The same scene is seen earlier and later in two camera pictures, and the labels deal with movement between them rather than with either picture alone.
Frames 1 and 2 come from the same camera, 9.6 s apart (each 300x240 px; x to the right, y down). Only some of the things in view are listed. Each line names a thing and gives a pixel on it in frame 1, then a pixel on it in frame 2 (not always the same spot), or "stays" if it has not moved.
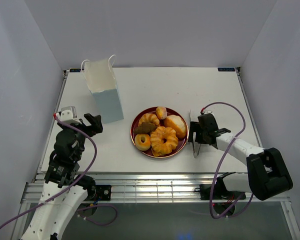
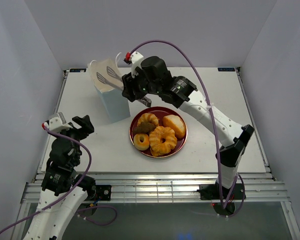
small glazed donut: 140,145 stays
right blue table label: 226,69 stays
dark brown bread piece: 145,127 stays
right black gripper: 194,126 → 129,85
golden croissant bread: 149,117 stays
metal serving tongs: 192,142 → 112,73
